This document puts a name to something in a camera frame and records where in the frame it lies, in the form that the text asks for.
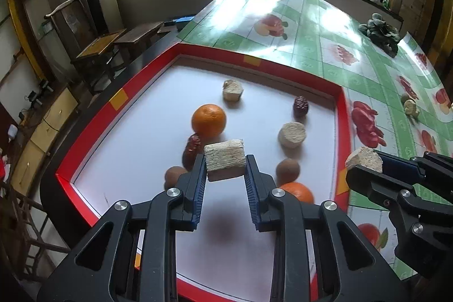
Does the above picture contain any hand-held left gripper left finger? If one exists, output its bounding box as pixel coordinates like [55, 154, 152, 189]
[37, 154, 208, 302]

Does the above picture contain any low yellow drawer cabinet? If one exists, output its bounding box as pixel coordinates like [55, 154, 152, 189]
[10, 86, 80, 186]

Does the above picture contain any white wardrobe with yellow frame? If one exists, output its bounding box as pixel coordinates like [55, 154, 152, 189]
[0, 0, 46, 87]

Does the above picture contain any dark wooden bench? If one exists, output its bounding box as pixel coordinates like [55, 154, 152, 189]
[113, 21, 165, 58]

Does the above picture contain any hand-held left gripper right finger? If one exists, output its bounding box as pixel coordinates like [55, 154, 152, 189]
[245, 154, 399, 302]

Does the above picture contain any brown longan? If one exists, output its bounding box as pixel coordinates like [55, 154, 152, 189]
[275, 158, 301, 185]
[164, 166, 188, 190]

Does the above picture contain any orange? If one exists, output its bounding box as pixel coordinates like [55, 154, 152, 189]
[279, 182, 315, 204]
[191, 104, 227, 139]

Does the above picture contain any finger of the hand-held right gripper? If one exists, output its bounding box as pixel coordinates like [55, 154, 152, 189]
[345, 165, 453, 246]
[377, 151, 453, 204]

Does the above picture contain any red-rimmed white tray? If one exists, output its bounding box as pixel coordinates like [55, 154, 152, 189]
[55, 43, 354, 302]

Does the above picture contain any green fruit-print tablecloth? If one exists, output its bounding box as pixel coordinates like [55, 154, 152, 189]
[177, 0, 453, 281]

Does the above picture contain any beige puffed grain cake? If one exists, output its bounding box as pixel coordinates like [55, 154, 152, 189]
[345, 146, 383, 172]
[403, 99, 421, 119]
[222, 79, 245, 102]
[204, 138, 246, 181]
[278, 122, 307, 149]

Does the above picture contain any dark green leafy vegetable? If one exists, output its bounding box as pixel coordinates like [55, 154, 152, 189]
[358, 12, 400, 58]

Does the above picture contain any wooden chair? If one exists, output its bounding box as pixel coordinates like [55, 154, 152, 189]
[0, 182, 71, 288]

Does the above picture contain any wooden square stool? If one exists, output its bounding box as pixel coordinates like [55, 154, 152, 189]
[71, 28, 127, 94]

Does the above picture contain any dark red date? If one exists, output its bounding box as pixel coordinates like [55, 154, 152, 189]
[292, 96, 310, 119]
[182, 133, 205, 170]

